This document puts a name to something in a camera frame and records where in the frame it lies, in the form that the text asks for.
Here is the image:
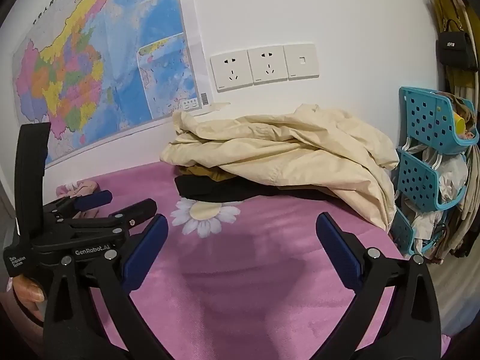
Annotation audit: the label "person's left hand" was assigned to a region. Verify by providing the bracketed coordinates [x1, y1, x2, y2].
[13, 275, 47, 321]

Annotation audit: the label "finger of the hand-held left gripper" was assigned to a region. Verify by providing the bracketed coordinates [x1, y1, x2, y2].
[71, 198, 158, 239]
[43, 190, 113, 218]

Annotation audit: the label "beige hanging garments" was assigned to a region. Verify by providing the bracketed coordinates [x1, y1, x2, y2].
[435, 146, 480, 259]

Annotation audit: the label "white wall socket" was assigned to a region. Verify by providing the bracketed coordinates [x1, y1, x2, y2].
[247, 45, 289, 86]
[209, 49, 253, 93]

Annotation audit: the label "pink garment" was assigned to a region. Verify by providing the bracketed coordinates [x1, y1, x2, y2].
[56, 181, 101, 219]

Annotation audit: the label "black handbag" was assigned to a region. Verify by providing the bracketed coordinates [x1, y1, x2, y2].
[435, 19, 480, 73]

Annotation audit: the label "pink printed blanket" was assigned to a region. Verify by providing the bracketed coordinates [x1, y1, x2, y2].
[44, 160, 451, 360]

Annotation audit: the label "white plastic bag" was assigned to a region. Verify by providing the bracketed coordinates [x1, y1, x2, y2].
[437, 154, 469, 203]

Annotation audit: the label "colourful wall map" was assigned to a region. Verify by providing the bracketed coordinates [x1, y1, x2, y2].
[11, 0, 214, 169]

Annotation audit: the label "cream garment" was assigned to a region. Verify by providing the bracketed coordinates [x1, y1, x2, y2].
[159, 104, 400, 231]

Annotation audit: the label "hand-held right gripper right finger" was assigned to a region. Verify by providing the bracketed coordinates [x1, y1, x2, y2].
[316, 212, 441, 360]

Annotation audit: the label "black garment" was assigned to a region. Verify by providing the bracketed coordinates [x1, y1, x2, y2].
[174, 175, 338, 205]

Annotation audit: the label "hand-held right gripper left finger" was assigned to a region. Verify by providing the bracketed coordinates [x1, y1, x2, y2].
[43, 214, 169, 360]

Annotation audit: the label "olive garment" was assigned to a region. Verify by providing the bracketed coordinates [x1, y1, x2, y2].
[177, 165, 248, 182]

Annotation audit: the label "blue plastic storage rack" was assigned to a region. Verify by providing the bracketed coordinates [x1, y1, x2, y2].
[390, 86, 480, 257]

